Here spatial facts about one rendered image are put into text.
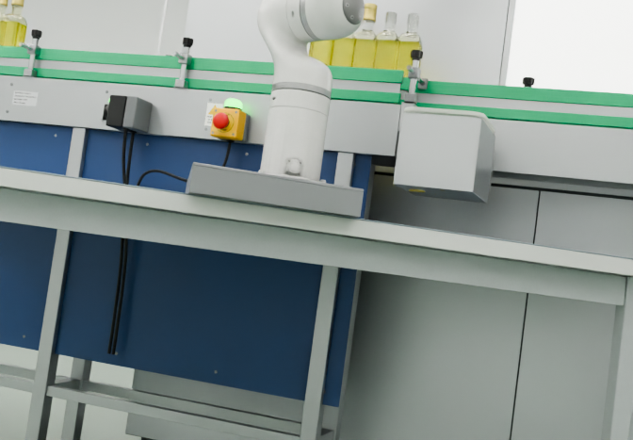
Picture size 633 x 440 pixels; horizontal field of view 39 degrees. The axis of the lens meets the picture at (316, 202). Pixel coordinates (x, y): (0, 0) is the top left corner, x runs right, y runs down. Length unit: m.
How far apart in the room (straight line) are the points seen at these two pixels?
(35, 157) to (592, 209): 1.46
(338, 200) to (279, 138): 0.19
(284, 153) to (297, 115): 0.08
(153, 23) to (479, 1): 4.10
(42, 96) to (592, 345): 1.56
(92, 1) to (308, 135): 4.93
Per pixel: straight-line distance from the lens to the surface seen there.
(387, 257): 1.78
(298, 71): 1.79
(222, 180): 1.65
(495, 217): 2.37
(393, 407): 2.42
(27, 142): 2.58
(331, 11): 1.79
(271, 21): 1.87
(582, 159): 2.16
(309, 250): 1.75
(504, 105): 2.21
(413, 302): 2.39
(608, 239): 2.35
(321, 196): 1.67
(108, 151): 2.44
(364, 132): 2.15
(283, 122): 1.77
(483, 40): 2.43
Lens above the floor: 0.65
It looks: 4 degrees up
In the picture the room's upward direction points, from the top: 8 degrees clockwise
